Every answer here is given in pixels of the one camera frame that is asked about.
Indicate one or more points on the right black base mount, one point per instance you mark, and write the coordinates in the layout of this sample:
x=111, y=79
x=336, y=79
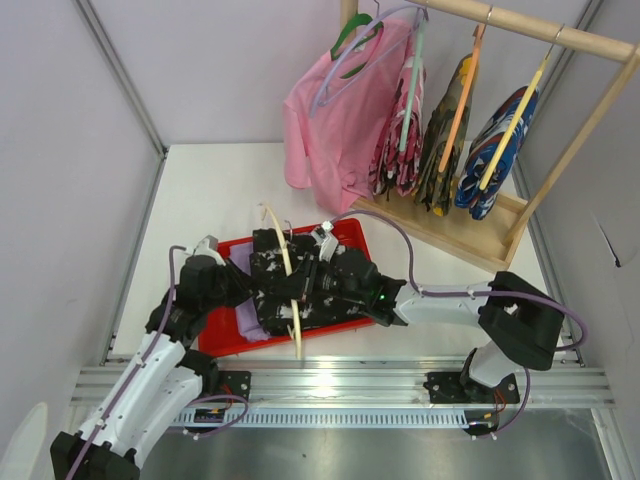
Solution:
x=446, y=387

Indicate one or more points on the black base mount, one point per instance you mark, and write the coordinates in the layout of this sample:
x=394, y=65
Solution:
x=446, y=387
x=232, y=382

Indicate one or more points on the purple trousers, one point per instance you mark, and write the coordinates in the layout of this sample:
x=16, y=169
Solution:
x=246, y=315

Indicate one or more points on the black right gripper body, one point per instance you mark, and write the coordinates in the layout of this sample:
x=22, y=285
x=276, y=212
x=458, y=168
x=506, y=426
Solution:
x=306, y=279

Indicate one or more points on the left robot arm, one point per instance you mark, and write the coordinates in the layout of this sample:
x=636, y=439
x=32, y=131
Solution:
x=164, y=377

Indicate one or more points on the yellow hanger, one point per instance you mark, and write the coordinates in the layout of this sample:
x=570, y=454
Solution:
x=520, y=109

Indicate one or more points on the white cable duct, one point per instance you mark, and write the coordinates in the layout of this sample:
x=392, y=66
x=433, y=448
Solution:
x=203, y=418

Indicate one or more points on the cream hanger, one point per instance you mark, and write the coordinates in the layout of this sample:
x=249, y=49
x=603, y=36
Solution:
x=287, y=265

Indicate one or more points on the aluminium rail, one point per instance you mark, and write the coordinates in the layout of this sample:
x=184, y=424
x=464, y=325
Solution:
x=336, y=382

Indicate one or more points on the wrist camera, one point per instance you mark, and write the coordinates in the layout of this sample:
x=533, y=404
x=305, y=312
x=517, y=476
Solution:
x=325, y=240
x=208, y=246

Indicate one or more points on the red plastic tray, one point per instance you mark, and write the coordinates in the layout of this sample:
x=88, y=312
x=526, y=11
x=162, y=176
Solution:
x=221, y=336

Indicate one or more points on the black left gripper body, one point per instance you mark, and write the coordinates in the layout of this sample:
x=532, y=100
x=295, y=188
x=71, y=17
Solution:
x=232, y=282

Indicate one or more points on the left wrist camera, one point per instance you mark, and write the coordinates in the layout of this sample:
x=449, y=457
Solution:
x=208, y=246

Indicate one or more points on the pink patterned garment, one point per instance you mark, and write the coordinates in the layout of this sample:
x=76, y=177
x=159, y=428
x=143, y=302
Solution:
x=398, y=151

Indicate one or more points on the camouflage garment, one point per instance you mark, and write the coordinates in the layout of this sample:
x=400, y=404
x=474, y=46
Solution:
x=443, y=142

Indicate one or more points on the pink t-shirt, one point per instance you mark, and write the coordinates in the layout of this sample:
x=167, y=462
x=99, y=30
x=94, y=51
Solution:
x=329, y=151

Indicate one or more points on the orange hanger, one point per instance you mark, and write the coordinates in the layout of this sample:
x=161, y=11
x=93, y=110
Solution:
x=468, y=82

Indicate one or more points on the wooden clothes rack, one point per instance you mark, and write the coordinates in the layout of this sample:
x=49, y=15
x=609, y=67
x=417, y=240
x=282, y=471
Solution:
x=573, y=158

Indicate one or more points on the black floral garment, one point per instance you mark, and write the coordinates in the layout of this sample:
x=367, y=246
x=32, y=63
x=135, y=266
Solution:
x=317, y=312

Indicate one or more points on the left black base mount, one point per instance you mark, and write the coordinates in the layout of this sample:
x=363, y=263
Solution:
x=232, y=382

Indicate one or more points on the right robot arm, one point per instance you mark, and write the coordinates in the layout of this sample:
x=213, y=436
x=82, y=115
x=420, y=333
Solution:
x=522, y=324

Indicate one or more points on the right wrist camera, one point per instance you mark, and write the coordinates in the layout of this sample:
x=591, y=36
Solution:
x=325, y=240

